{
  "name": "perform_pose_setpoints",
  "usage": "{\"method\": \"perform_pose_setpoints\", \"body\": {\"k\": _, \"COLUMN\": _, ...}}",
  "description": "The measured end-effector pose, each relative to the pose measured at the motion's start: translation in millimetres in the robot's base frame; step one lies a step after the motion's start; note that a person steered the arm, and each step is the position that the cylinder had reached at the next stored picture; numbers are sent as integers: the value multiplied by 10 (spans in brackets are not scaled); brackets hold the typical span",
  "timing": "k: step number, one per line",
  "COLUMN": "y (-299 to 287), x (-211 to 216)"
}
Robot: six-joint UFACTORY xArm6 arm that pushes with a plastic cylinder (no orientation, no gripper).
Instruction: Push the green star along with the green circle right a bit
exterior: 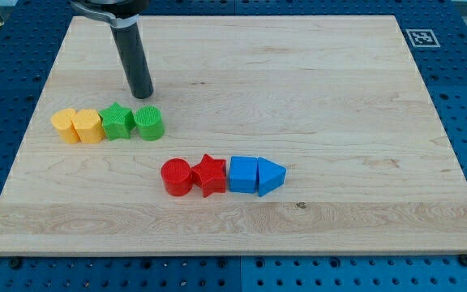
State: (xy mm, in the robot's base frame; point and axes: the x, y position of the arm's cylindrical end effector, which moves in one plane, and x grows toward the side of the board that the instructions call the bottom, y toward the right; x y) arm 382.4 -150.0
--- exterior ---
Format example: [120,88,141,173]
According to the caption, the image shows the black arm end with clamp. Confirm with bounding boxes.
[70,0,150,28]

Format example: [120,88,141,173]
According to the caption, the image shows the yellow hexagon block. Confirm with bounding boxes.
[71,109,105,144]

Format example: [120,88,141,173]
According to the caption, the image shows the white fiducial marker tag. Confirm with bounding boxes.
[405,28,440,48]

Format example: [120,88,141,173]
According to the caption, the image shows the light wooden board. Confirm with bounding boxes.
[0,15,467,256]

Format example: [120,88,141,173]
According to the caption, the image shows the blue cube block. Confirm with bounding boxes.
[229,156,258,194]

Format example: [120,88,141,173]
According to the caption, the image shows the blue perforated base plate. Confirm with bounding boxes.
[0,1,467,291]

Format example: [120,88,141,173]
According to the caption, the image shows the green star block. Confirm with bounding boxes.
[98,102,136,140]

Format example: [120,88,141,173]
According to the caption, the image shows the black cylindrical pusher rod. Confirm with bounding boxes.
[111,24,154,99]

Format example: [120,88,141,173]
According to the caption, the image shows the red star block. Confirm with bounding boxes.
[191,154,226,198]

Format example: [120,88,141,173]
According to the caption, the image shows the green cylinder block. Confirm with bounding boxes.
[134,105,165,141]

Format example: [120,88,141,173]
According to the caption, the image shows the yellow cylinder block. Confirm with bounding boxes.
[50,108,80,144]

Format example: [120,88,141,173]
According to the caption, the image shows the red cylinder block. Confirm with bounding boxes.
[161,158,193,197]

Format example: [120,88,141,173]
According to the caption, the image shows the blue triangle block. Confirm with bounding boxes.
[257,157,287,197]

